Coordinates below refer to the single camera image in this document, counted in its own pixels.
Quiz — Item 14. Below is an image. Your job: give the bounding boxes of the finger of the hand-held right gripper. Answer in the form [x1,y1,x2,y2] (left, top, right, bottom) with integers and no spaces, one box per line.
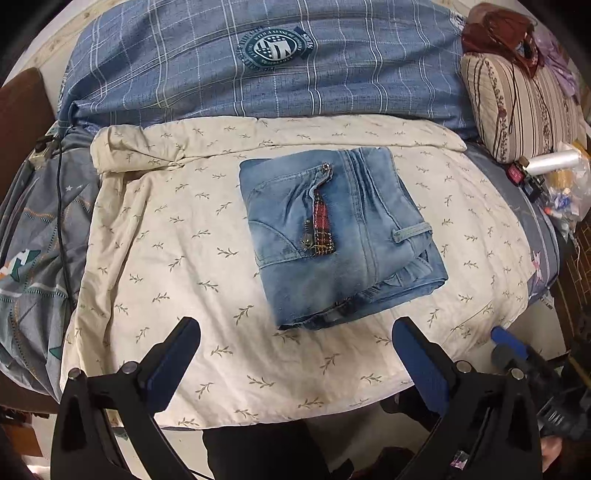
[491,326,533,370]

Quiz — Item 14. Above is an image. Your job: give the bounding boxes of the maroon cloth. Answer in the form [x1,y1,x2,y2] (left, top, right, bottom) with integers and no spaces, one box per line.
[462,4,541,75]

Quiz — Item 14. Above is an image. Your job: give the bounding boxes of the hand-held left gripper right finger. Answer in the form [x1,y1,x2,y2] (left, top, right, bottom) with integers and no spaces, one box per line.
[392,316,544,480]

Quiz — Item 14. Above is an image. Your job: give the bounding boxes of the striped beige pillow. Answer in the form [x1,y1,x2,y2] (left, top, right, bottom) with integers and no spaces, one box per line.
[461,52,589,165]

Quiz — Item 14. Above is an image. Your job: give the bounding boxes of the purple cloth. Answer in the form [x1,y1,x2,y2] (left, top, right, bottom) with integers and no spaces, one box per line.
[531,34,583,97]

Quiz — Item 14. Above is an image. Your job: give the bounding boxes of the grey patterned duvet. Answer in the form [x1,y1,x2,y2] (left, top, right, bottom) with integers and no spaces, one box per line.
[0,124,102,402]

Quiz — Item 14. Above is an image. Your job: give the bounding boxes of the clear plastic bag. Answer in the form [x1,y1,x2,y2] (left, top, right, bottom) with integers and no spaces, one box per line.
[542,170,591,234]

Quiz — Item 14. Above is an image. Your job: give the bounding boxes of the small red box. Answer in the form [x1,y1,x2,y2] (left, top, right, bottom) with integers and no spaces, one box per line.
[507,159,529,185]

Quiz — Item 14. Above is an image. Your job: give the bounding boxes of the white plastic film roll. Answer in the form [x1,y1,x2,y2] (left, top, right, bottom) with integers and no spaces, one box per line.
[526,148,583,177]

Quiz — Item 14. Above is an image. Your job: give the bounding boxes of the white power strip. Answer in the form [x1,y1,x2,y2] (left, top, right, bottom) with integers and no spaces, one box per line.
[30,134,61,167]

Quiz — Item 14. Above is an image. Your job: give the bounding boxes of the faded blue jeans pants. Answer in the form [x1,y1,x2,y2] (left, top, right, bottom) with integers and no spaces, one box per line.
[239,147,450,331]

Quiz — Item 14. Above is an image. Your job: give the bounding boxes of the brown headboard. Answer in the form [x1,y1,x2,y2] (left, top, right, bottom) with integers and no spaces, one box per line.
[0,67,61,204]

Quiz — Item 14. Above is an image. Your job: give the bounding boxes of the blue plaid quilt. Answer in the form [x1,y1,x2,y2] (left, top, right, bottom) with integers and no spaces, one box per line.
[58,0,478,139]

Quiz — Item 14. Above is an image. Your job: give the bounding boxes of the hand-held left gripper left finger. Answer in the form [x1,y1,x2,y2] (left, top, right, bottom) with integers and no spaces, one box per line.
[52,316,202,480]

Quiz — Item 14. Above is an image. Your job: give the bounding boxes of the cream leaf-print blanket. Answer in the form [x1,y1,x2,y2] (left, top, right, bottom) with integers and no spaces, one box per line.
[60,115,536,430]

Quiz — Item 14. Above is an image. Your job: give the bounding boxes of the black power cable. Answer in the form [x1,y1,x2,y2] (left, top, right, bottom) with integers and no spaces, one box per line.
[48,134,78,306]

